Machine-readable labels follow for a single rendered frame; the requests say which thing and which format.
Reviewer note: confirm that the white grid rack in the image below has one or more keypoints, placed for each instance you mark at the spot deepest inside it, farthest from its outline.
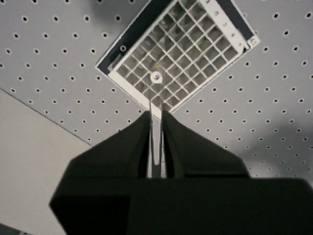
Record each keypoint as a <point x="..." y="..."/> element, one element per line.
<point x="204" y="22"/>

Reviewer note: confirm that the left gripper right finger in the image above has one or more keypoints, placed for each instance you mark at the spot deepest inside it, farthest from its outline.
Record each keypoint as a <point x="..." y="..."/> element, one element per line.
<point x="195" y="155"/>

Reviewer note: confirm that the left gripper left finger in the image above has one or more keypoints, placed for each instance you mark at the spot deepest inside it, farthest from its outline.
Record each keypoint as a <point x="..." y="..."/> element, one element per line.
<point x="118" y="154"/>

